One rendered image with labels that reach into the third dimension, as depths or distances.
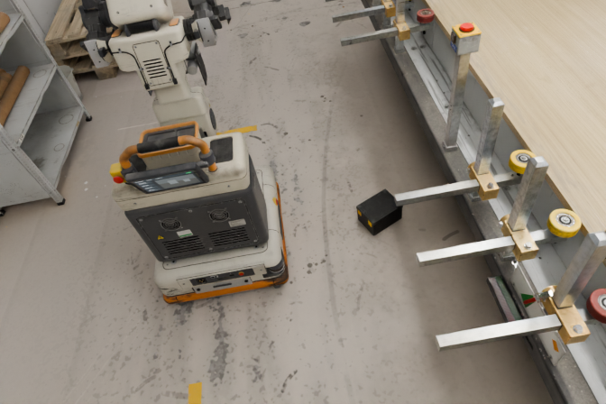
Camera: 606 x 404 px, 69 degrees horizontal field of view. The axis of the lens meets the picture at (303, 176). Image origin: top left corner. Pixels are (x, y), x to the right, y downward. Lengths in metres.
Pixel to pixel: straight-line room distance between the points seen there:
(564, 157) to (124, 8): 1.59
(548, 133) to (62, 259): 2.55
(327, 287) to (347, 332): 0.25
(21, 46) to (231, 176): 2.25
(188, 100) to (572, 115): 1.48
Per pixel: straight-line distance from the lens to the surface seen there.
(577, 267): 1.18
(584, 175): 1.58
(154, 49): 1.81
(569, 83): 1.92
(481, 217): 1.64
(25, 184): 3.19
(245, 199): 1.83
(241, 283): 2.21
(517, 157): 1.57
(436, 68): 2.42
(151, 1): 1.80
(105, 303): 2.63
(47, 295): 2.86
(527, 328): 1.28
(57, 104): 3.86
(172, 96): 1.97
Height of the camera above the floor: 1.99
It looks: 47 degrees down
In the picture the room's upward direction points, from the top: 12 degrees counter-clockwise
